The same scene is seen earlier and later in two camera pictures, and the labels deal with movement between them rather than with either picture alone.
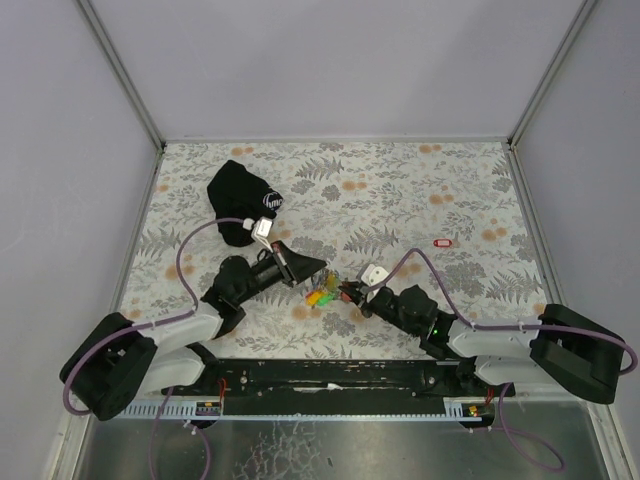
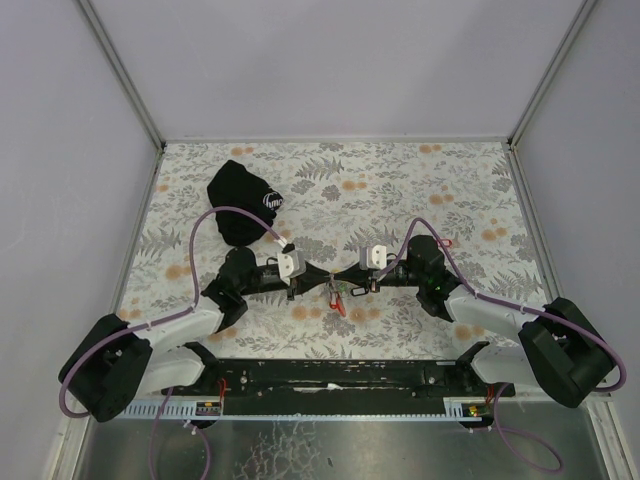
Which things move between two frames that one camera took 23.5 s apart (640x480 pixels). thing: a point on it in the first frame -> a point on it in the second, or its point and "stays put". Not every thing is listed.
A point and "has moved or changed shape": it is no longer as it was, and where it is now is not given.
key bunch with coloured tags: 325,289 has moved or changed shape
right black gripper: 362,293 -> 371,277
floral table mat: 415,238 stays put
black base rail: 329,386 stays put
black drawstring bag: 234,192 stays put
